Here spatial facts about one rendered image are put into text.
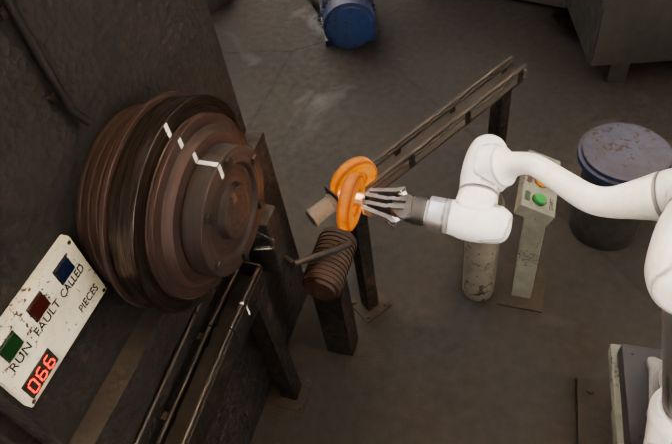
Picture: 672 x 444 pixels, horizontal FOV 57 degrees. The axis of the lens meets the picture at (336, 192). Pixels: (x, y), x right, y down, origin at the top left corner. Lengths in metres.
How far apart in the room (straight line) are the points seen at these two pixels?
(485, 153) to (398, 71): 1.85
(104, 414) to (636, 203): 1.16
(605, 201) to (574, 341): 1.10
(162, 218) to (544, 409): 1.51
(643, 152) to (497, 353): 0.87
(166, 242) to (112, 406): 0.41
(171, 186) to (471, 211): 0.74
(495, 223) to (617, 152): 0.94
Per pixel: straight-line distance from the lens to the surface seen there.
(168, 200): 1.20
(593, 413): 2.29
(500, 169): 1.60
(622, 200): 1.36
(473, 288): 2.38
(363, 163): 1.84
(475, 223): 1.56
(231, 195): 1.27
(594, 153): 2.39
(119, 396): 1.47
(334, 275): 1.91
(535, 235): 2.15
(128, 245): 1.20
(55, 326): 1.29
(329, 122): 3.15
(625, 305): 2.54
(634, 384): 1.93
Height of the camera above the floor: 2.09
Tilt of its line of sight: 48 degrees down
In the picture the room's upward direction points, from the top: 10 degrees counter-clockwise
